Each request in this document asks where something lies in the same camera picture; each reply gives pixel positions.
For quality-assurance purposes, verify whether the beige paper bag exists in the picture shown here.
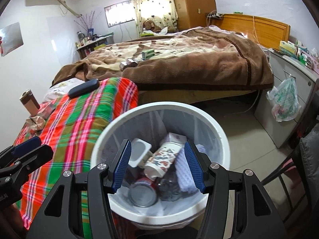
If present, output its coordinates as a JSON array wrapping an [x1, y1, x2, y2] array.
[[25, 102, 55, 133]]

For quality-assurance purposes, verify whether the red chip can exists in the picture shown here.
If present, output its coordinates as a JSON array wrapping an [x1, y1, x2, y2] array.
[[128, 177, 159, 207]]

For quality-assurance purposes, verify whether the white yogurt cup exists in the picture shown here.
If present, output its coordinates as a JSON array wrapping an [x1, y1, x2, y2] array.
[[129, 138, 153, 168]]

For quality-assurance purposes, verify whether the patterned paper cup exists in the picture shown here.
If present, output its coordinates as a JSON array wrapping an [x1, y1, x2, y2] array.
[[144, 142, 182, 181]]

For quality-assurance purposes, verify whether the purple small carton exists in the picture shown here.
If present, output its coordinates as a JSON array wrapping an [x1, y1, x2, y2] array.
[[165, 132, 187, 145]]

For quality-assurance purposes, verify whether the white trash bin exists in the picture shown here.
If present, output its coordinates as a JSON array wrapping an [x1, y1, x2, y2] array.
[[90, 101, 230, 229]]

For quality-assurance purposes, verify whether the plaid red green blanket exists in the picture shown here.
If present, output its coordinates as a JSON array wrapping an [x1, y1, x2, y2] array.
[[17, 78, 138, 229]]

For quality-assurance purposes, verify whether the brown beige lidded mug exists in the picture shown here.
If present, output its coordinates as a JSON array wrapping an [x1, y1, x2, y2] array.
[[20, 89, 40, 117]]

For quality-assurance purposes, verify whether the white floral pillow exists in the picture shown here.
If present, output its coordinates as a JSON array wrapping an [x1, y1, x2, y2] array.
[[42, 78, 85, 103]]

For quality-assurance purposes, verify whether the cluttered shelf desk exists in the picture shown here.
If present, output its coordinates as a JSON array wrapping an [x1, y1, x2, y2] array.
[[76, 32, 114, 59]]

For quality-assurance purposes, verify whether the hanging plastic bag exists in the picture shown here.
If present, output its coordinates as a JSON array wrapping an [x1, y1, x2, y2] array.
[[266, 76, 301, 122]]

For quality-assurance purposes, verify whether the grey bedside cabinet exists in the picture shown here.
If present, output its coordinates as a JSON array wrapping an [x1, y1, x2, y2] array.
[[255, 49, 318, 148]]

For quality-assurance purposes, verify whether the green small box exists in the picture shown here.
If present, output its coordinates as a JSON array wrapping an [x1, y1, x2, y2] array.
[[142, 49, 155, 61]]

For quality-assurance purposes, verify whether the teddy bear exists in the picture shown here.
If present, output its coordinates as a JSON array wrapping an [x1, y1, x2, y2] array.
[[143, 20, 162, 33]]

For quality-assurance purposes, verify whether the brown fleece bed blanket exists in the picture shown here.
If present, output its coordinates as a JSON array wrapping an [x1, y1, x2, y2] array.
[[52, 27, 274, 91]]

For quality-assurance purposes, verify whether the wooden headboard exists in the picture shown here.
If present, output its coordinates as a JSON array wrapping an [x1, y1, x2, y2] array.
[[212, 14, 290, 49]]

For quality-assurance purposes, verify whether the heart patterned curtain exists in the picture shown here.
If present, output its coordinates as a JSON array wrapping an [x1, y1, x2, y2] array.
[[131, 0, 178, 34]]

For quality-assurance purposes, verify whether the wooden wardrobe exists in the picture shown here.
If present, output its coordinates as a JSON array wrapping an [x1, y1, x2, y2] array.
[[174, 0, 216, 31]]

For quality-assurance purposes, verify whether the silver wall poster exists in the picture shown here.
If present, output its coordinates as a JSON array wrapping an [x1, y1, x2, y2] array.
[[0, 22, 24, 57]]

